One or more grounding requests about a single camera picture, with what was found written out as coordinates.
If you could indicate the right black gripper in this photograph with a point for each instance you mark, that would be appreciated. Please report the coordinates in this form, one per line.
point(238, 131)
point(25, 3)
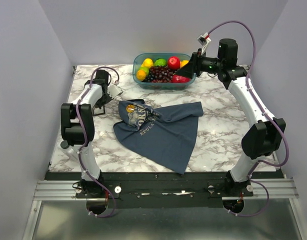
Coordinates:
point(194, 66)

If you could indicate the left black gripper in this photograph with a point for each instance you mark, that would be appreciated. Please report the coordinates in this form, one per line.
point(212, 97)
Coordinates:
point(100, 104)

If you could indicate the blue printed tank top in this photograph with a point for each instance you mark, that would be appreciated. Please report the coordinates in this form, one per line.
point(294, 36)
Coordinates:
point(166, 135)

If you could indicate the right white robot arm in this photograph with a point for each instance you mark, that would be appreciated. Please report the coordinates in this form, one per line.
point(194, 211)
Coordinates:
point(265, 130)

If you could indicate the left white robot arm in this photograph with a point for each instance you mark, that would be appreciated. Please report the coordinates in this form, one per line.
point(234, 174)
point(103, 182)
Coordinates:
point(77, 123)

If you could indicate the yellow lemon right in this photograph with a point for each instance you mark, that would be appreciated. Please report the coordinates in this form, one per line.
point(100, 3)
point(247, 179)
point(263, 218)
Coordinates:
point(183, 63)

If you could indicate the yellow lemon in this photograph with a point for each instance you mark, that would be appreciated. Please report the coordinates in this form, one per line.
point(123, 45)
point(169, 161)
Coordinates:
point(148, 63)
point(183, 63)

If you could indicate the red apple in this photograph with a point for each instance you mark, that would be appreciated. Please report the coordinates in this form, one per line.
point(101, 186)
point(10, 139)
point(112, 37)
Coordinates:
point(174, 63)

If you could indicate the red pomegranate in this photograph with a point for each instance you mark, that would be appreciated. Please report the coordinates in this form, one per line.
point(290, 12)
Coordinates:
point(177, 79)

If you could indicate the green lime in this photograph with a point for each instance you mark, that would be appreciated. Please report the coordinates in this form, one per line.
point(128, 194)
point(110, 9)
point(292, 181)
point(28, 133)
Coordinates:
point(160, 62)

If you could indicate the dark grape bunch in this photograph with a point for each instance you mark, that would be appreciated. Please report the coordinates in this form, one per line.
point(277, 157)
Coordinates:
point(159, 74)

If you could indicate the orange fruit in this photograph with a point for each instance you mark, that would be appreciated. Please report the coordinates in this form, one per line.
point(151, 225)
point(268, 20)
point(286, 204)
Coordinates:
point(141, 75)

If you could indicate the yellow lemon left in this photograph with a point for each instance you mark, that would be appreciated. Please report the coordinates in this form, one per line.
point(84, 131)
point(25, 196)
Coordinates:
point(148, 63)

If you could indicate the light green fruit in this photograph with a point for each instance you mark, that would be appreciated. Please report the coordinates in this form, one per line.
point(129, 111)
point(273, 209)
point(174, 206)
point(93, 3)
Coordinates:
point(145, 69)

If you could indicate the teal plastic fruit container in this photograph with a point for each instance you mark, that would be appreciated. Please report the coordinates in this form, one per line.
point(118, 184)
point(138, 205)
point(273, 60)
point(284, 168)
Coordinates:
point(137, 63)

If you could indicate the white bottle with black cap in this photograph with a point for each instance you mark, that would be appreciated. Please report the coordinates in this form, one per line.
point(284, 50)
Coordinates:
point(68, 150)

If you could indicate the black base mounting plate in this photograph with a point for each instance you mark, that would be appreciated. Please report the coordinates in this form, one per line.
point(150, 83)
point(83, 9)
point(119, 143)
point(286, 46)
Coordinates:
point(131, 190)

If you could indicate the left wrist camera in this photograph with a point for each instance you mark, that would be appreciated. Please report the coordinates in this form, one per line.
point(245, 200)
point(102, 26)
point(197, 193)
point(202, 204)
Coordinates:
point(114, 91)

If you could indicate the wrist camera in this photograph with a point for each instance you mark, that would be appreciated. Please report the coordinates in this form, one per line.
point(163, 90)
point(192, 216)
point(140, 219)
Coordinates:
point(114, 91)
point(204, 40)

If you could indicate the black wire frame stand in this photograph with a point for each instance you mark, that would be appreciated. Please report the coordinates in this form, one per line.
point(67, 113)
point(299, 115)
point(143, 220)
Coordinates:
point(98, 111)

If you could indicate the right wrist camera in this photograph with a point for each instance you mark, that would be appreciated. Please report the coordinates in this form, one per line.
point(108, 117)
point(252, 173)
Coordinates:
point(204, 40)

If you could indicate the aluminium rail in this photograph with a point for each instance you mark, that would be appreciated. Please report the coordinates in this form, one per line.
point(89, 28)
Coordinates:
point(279, 188)

